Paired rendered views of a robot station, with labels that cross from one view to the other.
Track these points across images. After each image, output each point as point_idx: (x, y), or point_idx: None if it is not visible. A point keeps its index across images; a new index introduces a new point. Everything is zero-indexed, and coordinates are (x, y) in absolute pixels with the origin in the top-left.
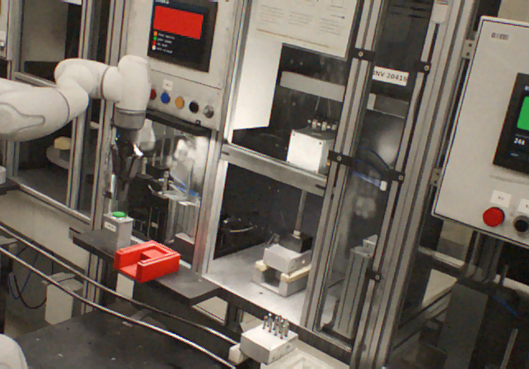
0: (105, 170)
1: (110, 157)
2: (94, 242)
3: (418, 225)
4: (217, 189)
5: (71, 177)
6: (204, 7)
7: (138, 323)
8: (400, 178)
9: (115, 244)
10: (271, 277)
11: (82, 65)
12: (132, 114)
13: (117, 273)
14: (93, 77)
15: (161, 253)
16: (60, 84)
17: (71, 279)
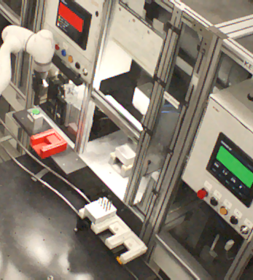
0: None
1: None
2: (23, 120)
3: (176, 179)
4: (88, 113)
5: (16, 69)
6: (84, 14)
7: (39, 180)
8: (170, 153)
9: (33, 128)
10: (120, 161)
11: (15, 36)
12: (41, 65)
13: None
14: (20, 44)
15: (57, 138)
16: None
17: None
